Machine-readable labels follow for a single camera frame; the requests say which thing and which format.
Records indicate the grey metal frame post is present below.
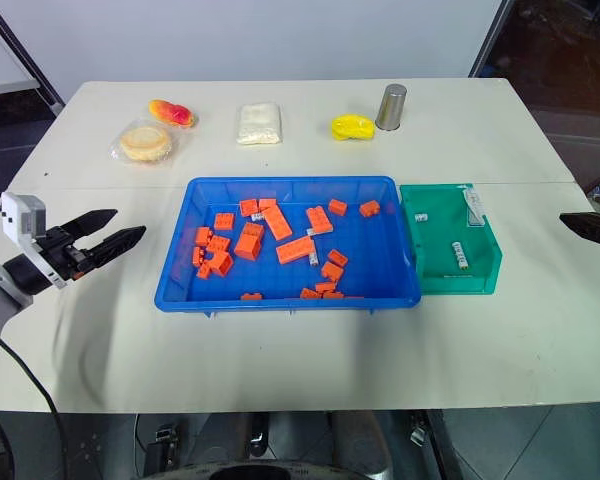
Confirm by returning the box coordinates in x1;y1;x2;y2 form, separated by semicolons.
468;0;515;79

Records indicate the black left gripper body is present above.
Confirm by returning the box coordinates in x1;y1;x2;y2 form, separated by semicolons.
38;225;99;284

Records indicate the white board panel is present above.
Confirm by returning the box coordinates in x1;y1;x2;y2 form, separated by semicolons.
0;8;40;99

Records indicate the long orange building block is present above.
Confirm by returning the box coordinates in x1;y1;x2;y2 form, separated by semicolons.
275;234;317;266
262;204;295;242

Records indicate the silver metal cup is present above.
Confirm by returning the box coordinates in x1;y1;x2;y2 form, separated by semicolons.
374;83;409;132

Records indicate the brown cylinder under table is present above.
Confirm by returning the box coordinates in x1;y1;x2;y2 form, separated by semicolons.
328;409;394;480

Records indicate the black board stand leg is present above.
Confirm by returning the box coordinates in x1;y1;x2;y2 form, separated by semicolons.
0;0;67;117

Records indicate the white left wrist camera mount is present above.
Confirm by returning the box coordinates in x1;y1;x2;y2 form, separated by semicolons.
0;192;69;291

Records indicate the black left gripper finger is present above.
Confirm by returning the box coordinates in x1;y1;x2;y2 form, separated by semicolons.
82;225;148;269
61;208;119;244

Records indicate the round bread in plastic wrap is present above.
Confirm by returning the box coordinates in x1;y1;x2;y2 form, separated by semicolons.
108;116;182;169

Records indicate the white packet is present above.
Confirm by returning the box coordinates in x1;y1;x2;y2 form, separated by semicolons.
235;101;285;147

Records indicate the large orange building block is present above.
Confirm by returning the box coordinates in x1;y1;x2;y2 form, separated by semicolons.
233;221;266;261

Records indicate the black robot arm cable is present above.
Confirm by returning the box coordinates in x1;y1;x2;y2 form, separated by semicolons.
0;338;65;480

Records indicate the blue plastic tray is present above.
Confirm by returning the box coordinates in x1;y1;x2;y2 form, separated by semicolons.
153;174;424;315

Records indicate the black bracket under table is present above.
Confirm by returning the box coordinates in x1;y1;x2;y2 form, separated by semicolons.
142;422;178;479
247;412;271;459

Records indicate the orange red wrapped fruit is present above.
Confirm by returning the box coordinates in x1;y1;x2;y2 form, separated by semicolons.
147;98;201;129

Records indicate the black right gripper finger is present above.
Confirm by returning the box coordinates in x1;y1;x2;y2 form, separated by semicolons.
559;211;600;247

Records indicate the yellow crumpled object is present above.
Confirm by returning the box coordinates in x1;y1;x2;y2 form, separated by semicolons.
330;113;377;143

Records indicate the metal table clamp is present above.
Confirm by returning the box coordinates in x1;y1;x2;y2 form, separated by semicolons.
408;412;433;448

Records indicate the green plastic bin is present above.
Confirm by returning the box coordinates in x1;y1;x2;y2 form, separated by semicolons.
398;182;504;296

